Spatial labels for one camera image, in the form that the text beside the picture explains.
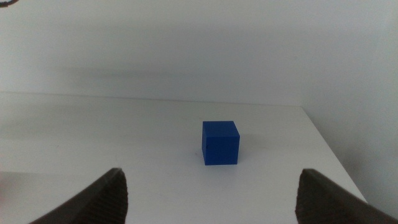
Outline blue cube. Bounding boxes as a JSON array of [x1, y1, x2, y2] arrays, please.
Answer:
[[201, 120, 241, 166]]

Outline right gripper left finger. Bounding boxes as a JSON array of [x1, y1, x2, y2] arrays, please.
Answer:
[[28, 167, 129, 224]]

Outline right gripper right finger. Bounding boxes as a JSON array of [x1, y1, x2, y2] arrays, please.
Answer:
[[295, 168, 398, 224]]

